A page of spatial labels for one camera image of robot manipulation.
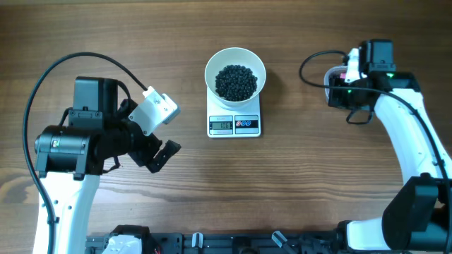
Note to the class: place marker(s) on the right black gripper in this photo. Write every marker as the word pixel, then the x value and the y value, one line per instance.
pixel 337 98

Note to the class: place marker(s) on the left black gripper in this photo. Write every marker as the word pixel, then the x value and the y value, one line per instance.
pixel 145 155

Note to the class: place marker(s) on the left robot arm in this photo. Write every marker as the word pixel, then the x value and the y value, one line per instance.
pixel 71 155

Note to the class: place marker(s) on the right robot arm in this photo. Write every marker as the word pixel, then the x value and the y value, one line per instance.
pixel 419 216

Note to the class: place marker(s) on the white digital kitchen scale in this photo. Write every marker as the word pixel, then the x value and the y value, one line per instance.
pixel 223 121

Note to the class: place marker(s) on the black beans in bowl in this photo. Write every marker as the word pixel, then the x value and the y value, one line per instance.
pixel 235 83

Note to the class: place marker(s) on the white bowl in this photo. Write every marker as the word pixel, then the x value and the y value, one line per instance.
pixel 235 56

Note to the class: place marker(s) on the clear plastic container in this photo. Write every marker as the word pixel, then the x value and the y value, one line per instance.
pixel 334 70

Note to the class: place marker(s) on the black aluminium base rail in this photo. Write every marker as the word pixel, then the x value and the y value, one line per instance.
pixel 139 239

